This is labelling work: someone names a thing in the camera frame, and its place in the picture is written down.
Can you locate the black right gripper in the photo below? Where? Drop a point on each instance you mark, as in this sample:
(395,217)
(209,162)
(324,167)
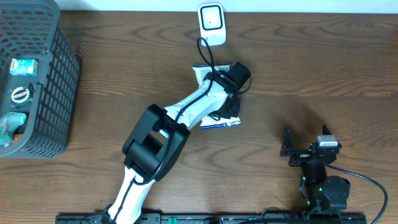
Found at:
(288,149)

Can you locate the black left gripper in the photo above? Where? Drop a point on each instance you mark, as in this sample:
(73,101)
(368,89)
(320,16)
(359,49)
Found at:
(230,116)

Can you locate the white blue snack bag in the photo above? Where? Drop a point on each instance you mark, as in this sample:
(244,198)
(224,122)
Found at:
(210,122)

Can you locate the green Kleenex tissue pack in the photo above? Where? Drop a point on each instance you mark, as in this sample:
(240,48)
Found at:
(24,67)

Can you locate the teal wet wipes pack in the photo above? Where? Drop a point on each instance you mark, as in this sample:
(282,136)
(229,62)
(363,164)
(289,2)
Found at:
(10,122)

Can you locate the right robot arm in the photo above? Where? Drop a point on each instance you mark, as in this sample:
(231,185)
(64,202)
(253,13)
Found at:
(324,193)

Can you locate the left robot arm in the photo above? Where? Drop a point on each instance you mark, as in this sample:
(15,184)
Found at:
(159,136)

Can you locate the white barcode scanner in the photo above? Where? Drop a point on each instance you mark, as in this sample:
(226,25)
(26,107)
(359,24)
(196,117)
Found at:
(212,23)

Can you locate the dark grey plastic basket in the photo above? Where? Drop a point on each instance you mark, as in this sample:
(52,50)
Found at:
(31,30)

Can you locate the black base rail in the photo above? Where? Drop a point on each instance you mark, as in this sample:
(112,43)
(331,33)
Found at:
(157,218)

